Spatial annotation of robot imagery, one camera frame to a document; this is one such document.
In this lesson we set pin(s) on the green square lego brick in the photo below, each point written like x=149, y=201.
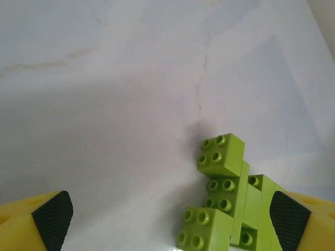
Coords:
x=233, y=157
x=214, y=230

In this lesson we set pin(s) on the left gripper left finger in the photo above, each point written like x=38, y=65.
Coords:
x=31, y=225

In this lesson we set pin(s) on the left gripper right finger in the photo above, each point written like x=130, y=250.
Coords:
x=303, y=225

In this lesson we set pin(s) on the green long lego brick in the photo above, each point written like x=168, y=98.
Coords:
x=254, y=204
x=239, y=204
x=267, y=209

